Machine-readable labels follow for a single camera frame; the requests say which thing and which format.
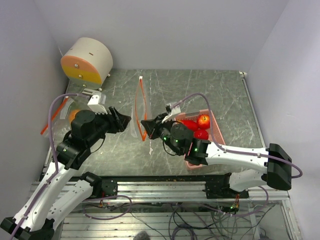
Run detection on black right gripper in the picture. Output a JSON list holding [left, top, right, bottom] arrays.
[[141, 113, 182, 155]]

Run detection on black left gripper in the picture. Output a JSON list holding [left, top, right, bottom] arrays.
[[85, 105, 131, 147]]

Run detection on orange toy pineapple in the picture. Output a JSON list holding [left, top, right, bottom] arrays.
[[68, 109, 80, 123]]

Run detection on red toy apple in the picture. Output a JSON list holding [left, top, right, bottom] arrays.
[[196, 114, 211, 130]]

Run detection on clear zip bag orange zipper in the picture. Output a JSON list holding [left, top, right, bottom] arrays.
[[51, 96, 80, 138]]

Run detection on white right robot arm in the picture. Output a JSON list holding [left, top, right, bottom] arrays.
[[141, 114, 292, 198]]

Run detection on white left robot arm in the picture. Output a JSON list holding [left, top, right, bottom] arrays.
[[0, 107, 131, 240]]

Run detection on cream cylindrical drawer cabinet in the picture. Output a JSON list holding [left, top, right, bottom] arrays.
[[60, 37, 114, 89]]

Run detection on pink perforated plastic basket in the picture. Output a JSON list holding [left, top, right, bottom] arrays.
[[174, 108, 227, 171]]

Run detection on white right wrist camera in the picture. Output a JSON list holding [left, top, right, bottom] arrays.
[[162, 103, 181, 123]]

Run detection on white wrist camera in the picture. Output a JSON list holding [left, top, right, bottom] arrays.
[[87, 93, 108, 115], [162, 103, 181, 123]]

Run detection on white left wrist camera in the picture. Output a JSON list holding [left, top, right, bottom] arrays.
[[87, 93, 108, 115]]

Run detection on small white metal bracket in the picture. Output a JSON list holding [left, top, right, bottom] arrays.
[[81, 88, 95, 96]]

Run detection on aluminium rail frame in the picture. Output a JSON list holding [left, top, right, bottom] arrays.
[[54, 175, 302, 240]]

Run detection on loose wires under table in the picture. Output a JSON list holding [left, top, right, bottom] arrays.
[[82, 193, 270, 240]]

